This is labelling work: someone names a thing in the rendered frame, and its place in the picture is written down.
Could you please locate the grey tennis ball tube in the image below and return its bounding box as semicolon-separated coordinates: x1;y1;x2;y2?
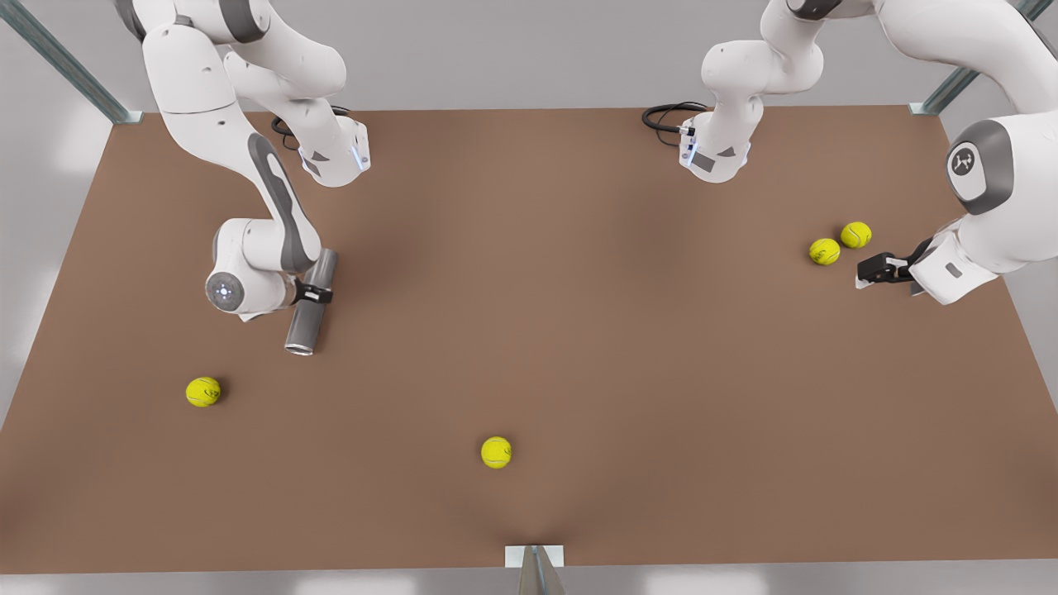
284;248;340;357

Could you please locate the black cable loop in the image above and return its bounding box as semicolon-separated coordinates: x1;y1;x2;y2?
271;106;351;151
642;102;710;148

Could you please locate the silver frame post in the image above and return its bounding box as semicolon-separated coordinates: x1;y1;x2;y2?
909;0;1056;116
505;545;567;595
0;0;143;125

